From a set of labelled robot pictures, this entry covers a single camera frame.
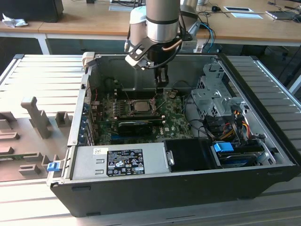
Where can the black graphics card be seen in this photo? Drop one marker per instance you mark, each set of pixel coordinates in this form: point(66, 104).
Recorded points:
point(135, 128)

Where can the green motherboard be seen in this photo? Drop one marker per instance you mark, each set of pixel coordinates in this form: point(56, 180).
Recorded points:
point(174, 127)

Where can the beige plastic case latch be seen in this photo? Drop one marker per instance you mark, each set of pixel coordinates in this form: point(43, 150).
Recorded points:
point(88, 58)

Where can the black open PC case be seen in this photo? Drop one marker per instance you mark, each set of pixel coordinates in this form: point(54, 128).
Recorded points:
point(164, 197)

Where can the wooden desk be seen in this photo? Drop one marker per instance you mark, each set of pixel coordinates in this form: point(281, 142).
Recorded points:
point(94, 21)

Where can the metal drive cage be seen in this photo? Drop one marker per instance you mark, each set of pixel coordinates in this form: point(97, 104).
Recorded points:
point(207, 99)

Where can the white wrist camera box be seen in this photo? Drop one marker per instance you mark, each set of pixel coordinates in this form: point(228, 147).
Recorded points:
point(138, 62)
point(189, 43)

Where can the copper coloured tube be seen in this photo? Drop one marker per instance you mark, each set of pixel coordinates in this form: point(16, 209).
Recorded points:
point(172, 46)

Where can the metal locking lever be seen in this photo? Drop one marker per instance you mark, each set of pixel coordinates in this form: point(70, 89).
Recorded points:
point(127, 96)
point(154, 101)

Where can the green RAM stick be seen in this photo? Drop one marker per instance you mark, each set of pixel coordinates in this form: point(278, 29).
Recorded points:
point(10, 157)

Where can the coin cell battery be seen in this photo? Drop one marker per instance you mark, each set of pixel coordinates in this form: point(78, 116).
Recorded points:
point(172, 94)

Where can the hard disk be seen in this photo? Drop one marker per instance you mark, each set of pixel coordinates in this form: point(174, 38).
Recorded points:
point(235, 160)

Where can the black RAM slot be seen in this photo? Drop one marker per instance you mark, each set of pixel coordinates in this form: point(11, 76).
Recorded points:
point(138, 90)
point(138, 97)
point(138, 94)
point(138, 118)
point(138, 113)

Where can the CPU socket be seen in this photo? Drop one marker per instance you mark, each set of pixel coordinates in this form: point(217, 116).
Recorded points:
point(131, 112)

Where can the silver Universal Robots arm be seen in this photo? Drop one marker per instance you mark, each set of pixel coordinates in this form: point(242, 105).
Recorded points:
point(162, 23)

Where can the silver power supply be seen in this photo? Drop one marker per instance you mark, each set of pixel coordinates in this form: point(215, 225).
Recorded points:
point(89, 164)

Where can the white cup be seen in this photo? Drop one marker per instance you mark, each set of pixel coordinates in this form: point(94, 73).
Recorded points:
point(202, 2)

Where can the grey parts rack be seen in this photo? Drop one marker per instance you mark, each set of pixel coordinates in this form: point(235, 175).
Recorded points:
point(35, 141)

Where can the blue disk carrier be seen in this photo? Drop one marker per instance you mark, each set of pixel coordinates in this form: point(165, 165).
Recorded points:
point(223, 147)

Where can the crumpled white paper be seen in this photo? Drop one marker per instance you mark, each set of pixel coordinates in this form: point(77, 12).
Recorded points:
point(14, 21)

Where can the blue expansion slot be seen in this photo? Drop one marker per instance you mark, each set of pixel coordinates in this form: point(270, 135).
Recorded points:
point(115, 135)

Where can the blue plastic latch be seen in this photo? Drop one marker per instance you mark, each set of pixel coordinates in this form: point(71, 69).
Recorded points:
point(52, 166)

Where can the black computer mouse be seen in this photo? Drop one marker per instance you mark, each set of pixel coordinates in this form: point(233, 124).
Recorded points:
point(215, 8)

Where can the black computer tower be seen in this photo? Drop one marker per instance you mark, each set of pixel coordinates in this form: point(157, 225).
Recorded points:
point(30, 10)

